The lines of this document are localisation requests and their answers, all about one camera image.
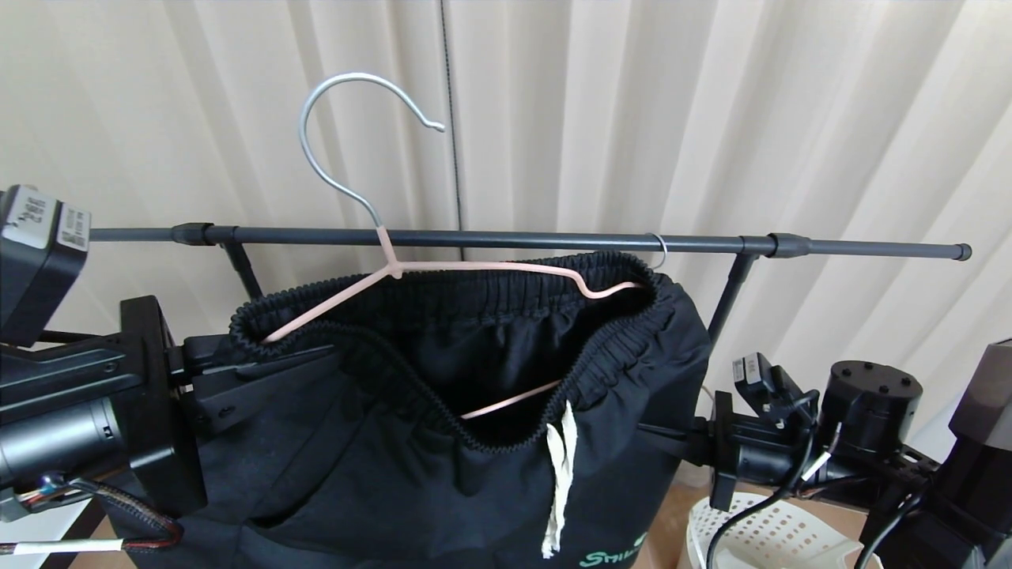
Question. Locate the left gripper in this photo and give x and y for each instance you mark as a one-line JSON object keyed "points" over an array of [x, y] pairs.
{"points": [[63, 438]]}

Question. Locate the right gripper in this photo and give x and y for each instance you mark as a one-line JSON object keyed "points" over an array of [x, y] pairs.
{"points": [[775, 462]]}

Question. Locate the black shorts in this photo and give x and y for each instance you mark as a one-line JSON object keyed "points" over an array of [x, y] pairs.
{"points": [[356, 474]]}

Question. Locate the pink clothes hanger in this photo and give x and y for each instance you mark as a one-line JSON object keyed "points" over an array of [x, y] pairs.
{"points": [[665, 251], [391, 269]]}

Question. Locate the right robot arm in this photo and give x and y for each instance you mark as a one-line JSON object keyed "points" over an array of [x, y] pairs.
{"points": [[870, 403]]}

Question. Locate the white laundry basket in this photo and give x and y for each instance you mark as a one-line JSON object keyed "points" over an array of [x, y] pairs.
{"points": [[775, 537]]}

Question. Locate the beige curtain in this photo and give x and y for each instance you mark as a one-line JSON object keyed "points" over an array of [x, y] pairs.
{"points": [[711, 118]]}

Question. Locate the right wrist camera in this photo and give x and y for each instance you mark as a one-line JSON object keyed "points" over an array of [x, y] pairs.
{"points": [[763, 379]]}

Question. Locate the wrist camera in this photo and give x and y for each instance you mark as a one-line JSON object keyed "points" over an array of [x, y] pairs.
{"points": [[763, 379], [32, 261]]}

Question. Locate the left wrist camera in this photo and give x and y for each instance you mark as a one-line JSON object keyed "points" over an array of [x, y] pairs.
{"points": [[32, 261]]}

